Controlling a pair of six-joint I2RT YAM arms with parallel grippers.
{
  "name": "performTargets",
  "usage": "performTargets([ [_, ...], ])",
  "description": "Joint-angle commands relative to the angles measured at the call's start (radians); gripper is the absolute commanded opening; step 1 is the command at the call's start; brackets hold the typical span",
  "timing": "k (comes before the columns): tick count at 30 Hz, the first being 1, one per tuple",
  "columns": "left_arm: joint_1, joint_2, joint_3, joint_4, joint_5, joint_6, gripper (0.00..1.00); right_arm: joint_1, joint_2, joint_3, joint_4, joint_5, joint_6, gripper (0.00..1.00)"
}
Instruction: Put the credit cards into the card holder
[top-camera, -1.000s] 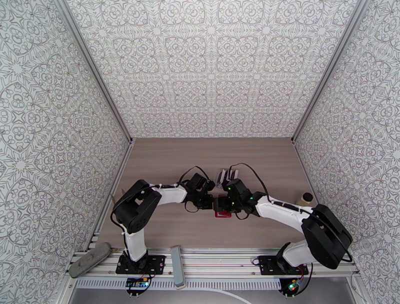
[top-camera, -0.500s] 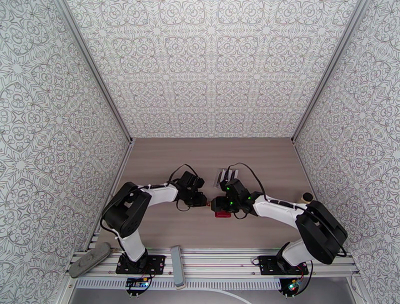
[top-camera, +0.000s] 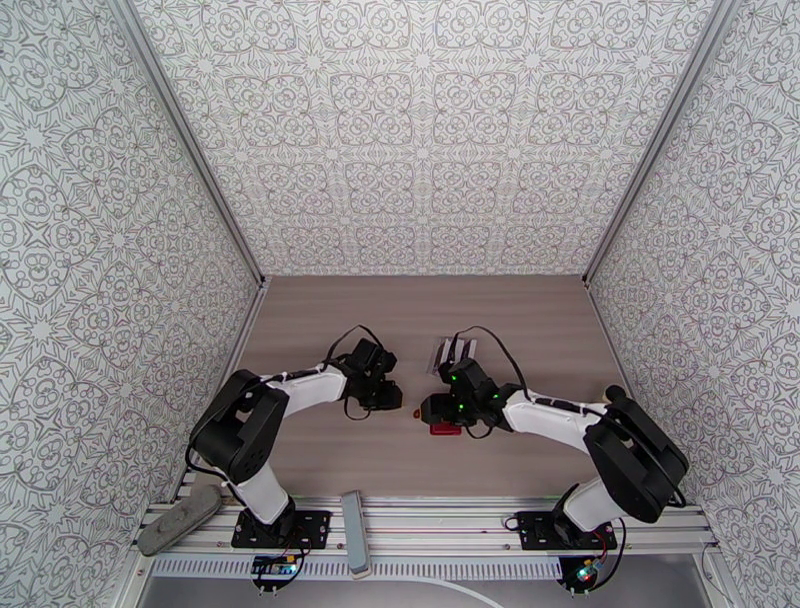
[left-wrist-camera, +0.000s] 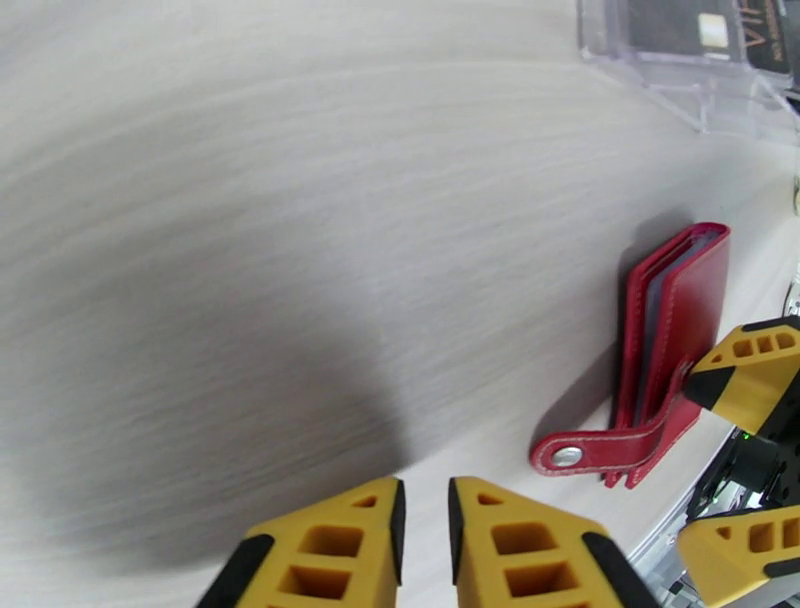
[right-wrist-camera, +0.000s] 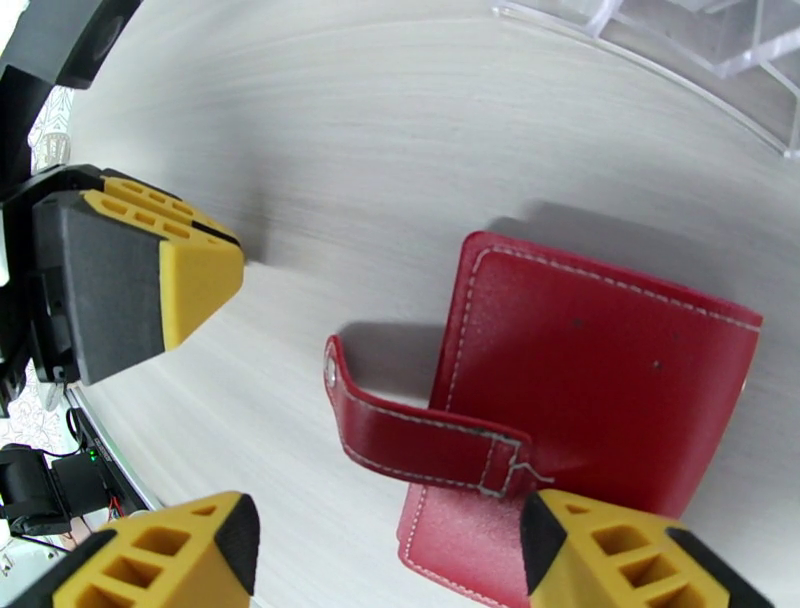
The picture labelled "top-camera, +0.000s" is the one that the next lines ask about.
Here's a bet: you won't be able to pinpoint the red leather card holder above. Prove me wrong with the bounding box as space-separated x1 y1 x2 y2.
411 409 467 438

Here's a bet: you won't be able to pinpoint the fanned stack of cards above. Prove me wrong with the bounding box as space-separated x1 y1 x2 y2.
426 336 479 376

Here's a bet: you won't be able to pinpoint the grey upright bar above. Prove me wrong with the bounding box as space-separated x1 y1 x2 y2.
340 490 374 578

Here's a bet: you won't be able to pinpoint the white slotted vent strip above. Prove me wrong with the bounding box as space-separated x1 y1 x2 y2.
151 557 564 581

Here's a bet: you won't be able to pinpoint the small circuit board green light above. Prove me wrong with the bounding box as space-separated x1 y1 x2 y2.
569 557 605 590

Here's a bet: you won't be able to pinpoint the small circuit board blue parts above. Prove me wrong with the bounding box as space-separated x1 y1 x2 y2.
251 554 299 579

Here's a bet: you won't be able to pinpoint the grey flat stone-like slab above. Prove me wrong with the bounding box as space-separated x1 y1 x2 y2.
136 484 224 558

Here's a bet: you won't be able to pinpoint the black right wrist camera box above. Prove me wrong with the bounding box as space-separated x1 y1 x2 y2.
440 357 486 392

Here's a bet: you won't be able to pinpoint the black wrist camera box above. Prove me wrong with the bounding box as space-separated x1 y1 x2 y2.
440 357 486 392
349 338 398 379

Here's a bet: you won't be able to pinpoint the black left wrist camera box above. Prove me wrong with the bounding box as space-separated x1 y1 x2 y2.
349 338 398 379

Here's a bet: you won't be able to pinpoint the black left wrist camera cable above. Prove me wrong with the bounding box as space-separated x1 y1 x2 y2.
324 324 384 423

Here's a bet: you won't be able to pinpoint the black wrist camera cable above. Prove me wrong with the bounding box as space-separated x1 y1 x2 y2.
324 324 384 423
451 324 529 401

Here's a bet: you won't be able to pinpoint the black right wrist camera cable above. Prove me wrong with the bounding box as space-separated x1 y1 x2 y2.
451 324 529 401

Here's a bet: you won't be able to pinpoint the aluminium mounting rail frame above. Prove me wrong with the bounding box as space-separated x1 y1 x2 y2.
129 495 719 559

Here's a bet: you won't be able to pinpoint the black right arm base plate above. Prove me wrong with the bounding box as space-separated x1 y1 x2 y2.
517 509 619 553

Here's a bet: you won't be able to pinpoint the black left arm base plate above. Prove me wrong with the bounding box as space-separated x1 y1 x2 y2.
231 509 333 551

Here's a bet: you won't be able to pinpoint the aluminium table side rail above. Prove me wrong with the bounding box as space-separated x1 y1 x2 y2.
582 277 626 392
173 277 271 503

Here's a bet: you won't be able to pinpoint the aluminium corner post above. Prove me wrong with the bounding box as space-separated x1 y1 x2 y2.
106 0 269 288
582 0 740 288

